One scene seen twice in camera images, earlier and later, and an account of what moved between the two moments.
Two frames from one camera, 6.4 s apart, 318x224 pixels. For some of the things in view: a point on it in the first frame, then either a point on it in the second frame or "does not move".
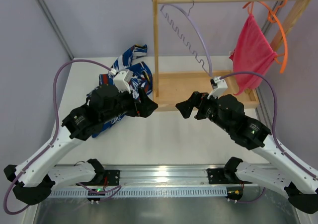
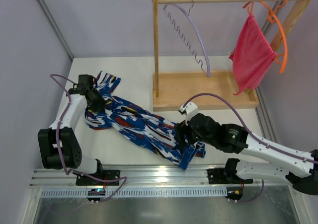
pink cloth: [252, 52] does not move
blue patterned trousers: [142, 78] → [157, 134]
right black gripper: [198, 107] → [184, 133]
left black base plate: [113, 177] does not move
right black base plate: [216, 176] does not move
